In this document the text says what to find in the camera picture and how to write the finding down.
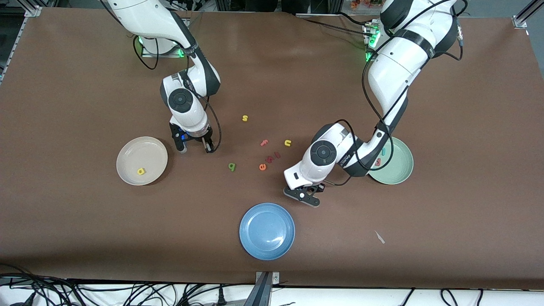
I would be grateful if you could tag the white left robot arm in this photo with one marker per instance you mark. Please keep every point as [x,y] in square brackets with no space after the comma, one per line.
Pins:
[323,154]

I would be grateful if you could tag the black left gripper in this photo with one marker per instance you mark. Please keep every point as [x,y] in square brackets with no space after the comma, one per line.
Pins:
[318,186]

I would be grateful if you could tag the black power plug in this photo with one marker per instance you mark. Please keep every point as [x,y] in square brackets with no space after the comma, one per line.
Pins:
[221,297]

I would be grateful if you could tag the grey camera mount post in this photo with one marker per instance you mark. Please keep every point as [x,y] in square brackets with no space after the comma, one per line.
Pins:
[262,293]

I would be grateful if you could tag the light green plate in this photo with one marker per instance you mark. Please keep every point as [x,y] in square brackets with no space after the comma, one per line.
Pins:
[399,165]

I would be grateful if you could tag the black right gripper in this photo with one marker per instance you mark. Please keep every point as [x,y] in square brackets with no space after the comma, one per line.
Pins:
[198,138]

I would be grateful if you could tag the white paper scrap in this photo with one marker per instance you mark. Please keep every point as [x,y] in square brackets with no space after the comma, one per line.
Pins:
[379,237]

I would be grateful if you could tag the orange flower decoration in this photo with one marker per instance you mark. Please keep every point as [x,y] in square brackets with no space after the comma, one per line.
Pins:
[361,4]

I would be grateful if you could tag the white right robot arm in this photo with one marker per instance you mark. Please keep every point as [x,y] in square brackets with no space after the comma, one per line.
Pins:
[182,102]

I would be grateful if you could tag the beige plate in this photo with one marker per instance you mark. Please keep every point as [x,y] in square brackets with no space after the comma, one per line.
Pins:
[142,155]

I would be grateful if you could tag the brown table mat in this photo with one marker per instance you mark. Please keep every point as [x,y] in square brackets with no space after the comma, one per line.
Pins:
[272,85]

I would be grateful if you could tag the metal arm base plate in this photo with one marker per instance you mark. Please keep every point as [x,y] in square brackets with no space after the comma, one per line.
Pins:
[163,55]
[368,59]

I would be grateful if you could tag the aluminium frame rail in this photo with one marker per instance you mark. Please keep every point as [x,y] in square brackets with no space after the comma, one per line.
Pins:
[520,21]
[34,10]

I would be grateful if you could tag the blue plate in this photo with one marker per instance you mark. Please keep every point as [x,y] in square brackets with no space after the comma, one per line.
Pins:
[267,231]

